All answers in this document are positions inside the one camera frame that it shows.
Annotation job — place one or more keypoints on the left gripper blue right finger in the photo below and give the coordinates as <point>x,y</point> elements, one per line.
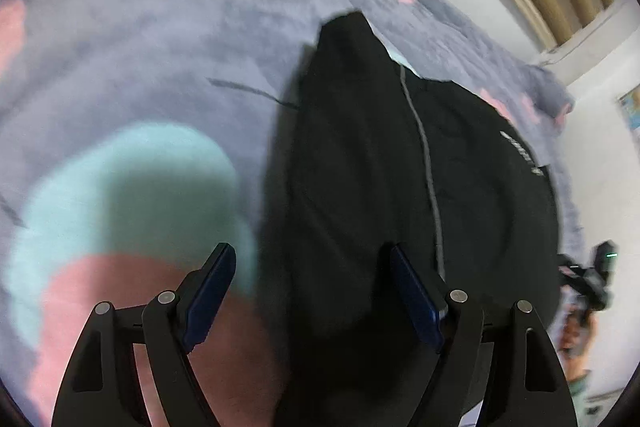
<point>525,386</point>

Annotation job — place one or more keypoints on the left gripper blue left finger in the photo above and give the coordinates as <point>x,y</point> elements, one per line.
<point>101,386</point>

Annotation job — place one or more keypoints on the black hooded jacket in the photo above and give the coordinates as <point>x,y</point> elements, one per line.
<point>382,156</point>

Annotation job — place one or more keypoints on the person's right hand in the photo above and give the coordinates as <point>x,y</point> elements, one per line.
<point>576,342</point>

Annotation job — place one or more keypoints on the light green quilted sleeve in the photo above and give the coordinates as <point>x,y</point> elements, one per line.
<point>578,388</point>

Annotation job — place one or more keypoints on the grey blanket with pink flowers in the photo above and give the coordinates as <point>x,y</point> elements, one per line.
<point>137,134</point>

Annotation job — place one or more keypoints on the colourful wall map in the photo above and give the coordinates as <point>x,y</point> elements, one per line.
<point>630,104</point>

